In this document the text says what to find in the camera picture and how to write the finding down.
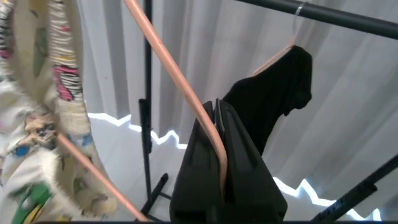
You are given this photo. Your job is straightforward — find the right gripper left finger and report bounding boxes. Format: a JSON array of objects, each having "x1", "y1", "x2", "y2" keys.
[{"x1": 169, "y1": 101, "x2": 225, "y2": 222}]

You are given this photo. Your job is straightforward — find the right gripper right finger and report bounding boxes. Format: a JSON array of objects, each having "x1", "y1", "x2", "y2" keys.
[{"x1": 214, "y1": 98, "x2": 289, "y2": 221}]

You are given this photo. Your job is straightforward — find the black shorts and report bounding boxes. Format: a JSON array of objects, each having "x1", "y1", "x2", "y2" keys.
[{"x1": 222, "y1": 45, "x2": 313, "y2": 156}]

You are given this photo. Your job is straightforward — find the pink clothes hanger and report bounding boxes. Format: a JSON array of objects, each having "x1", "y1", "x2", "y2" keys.
[
  {"x1": 251, "y1": 2, "x2": 305, "y2": 78},
  {"x1": 57, "y1": 0, "x2": 229, "y2": 222}
]

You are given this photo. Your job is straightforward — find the cream printed garment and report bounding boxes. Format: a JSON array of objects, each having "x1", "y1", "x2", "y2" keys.
[{"x1": 0, "y1": 0, "x2": 118, "y2": 222}]

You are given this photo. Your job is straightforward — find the black clothes rack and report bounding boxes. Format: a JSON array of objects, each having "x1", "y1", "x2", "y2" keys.
[{"x1": 135, "y1": 0, "x2": 398, "y2": 222}]

